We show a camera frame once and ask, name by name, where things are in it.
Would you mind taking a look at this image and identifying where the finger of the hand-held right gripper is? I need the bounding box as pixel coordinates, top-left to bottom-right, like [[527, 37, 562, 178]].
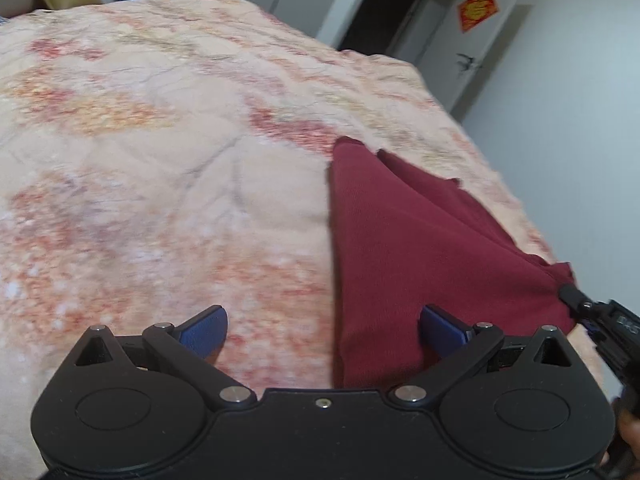
[[559, 284, 608, 323]]

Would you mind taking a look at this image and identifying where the red door decoration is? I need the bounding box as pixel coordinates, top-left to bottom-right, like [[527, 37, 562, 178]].
[[457, 0, 501, 34]]

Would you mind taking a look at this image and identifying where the black door handle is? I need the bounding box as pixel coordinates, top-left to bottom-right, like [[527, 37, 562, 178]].
[[456, 52, 485, 75]]

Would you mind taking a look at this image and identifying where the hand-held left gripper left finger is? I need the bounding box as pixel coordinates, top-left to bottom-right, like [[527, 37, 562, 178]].
[[75, 305, 257, 408]]

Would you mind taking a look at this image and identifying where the person's right hand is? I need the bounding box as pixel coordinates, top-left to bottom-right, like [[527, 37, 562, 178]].
[[616, 396, 640, 463]]

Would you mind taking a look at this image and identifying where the floral pink blanket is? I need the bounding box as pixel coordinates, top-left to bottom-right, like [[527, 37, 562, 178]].
[[0, 0, 621, 476]]

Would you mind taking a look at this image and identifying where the white door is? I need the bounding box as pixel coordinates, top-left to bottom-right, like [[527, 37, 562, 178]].
[[390, 0, 532, 126]]

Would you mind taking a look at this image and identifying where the maroon long-sleeved shirt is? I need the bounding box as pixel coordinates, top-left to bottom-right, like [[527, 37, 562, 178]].
[[327, 136, 577, 390]]

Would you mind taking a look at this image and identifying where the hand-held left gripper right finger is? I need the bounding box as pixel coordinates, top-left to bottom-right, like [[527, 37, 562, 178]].
[[387, 304, 573, 408]]

